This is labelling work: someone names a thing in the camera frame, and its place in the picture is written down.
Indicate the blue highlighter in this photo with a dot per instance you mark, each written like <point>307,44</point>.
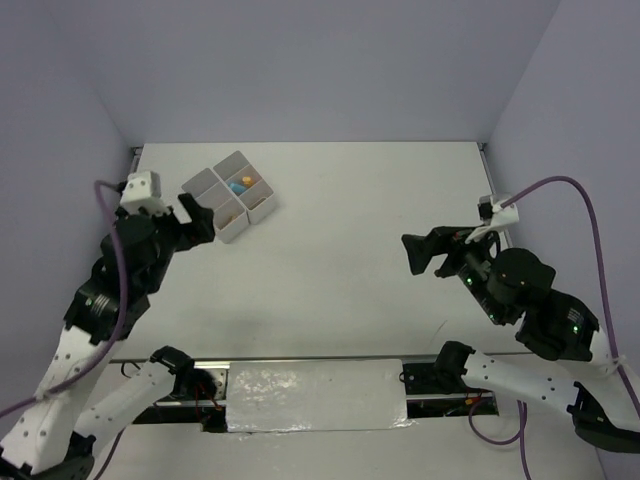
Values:
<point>237,189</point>

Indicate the white divided container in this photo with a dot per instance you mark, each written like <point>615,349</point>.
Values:
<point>210,191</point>
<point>232,169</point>

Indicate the pink correction tape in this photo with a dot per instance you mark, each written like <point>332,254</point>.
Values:
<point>261,200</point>

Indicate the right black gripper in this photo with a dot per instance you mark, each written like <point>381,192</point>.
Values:
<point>417,247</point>

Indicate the silver foil cover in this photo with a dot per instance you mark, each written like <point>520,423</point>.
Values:
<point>313,396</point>

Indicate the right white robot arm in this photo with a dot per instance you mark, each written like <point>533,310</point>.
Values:
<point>513,287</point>

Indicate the left white divided container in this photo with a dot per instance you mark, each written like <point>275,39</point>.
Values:
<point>210,191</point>

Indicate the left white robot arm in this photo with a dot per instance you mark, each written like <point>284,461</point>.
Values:
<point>58,435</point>

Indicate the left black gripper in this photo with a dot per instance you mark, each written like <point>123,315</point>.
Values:
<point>200,230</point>

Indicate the right white divided container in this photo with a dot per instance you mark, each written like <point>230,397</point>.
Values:
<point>232,169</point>

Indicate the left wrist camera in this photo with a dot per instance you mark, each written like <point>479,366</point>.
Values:
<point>142,195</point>

